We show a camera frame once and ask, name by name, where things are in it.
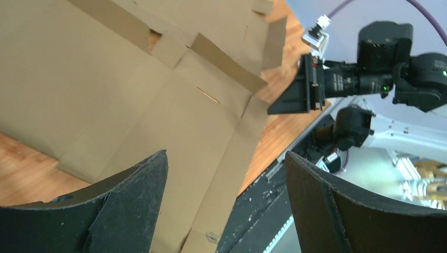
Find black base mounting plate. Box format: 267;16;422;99
216;152;291;252

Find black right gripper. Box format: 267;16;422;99
267;54;359;115

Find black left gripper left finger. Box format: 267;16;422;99
1;150;168;252

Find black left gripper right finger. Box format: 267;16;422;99
285;151;446;252

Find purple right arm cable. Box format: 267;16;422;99
327;0;447;45

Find brown cardboard box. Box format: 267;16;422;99
1;1;287;252

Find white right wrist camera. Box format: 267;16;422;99
301;14;331;53

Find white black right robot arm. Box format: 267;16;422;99
267;21;446;159

